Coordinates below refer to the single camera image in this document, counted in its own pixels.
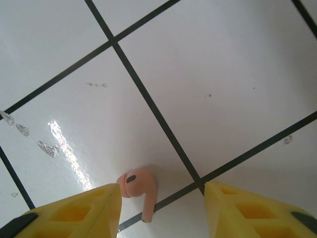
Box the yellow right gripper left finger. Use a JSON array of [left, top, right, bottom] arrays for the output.
[[0, 183, 122, 238]]

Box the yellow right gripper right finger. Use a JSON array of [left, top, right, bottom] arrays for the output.
[[204, 181, 317, 238]]

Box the orange wireless earbud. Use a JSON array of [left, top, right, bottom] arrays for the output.
[[115, 167, 158, 223]]

